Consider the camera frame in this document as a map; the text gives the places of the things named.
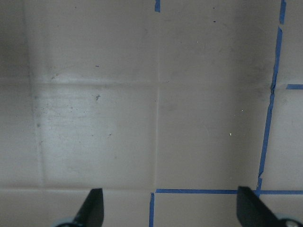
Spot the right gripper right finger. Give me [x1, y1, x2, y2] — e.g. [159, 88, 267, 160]
[236, 186, 303, 227]

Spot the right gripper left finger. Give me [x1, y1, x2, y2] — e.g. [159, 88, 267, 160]
[54, 188, 104, 227]

